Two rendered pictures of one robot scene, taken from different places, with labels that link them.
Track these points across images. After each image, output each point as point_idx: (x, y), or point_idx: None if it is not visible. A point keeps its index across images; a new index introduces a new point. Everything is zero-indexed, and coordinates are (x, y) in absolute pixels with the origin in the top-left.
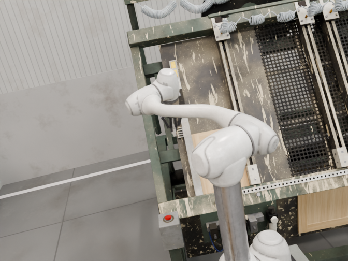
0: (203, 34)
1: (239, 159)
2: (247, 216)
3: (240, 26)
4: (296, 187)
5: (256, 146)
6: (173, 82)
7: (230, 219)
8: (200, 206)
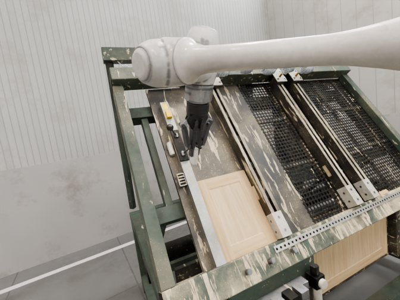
0: None
1: None
2: (287, 286)
3: (227, 80)
4: (327, 234)
5: None
6: (216, 42)
7: None
8: (227, 283)
